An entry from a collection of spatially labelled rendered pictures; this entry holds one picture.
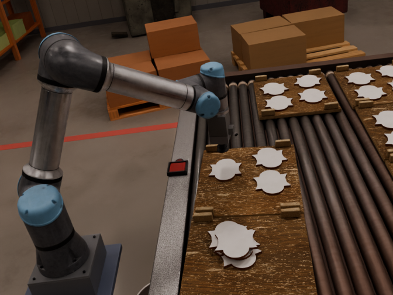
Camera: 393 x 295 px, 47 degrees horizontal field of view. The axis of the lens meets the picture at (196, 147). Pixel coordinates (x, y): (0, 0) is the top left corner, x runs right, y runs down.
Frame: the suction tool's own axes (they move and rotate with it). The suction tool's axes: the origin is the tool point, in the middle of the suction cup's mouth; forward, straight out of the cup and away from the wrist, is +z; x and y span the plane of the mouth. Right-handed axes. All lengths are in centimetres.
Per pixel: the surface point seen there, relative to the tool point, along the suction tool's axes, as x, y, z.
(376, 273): -46, -45, 11
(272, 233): -18.5, -33.1, 9.0
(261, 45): 11, 289, 60
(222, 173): 0.6, -3.0, 8.2
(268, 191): -16.2, -13.4, 8.2
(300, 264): -27, -45, 9
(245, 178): -7.7, -4.8, 9.0
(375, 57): -64, 99, 8
